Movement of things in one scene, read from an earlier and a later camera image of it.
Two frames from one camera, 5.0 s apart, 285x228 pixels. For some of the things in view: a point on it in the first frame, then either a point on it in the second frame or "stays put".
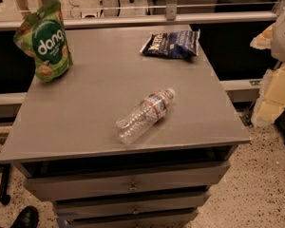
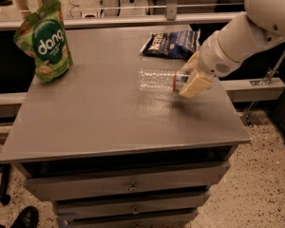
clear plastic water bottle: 136,123 -> 161,80
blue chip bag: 173,45 stays put
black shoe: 28,218 stays put
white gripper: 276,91 -> 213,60
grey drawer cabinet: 124,140 stays put
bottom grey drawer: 166,220 stays put
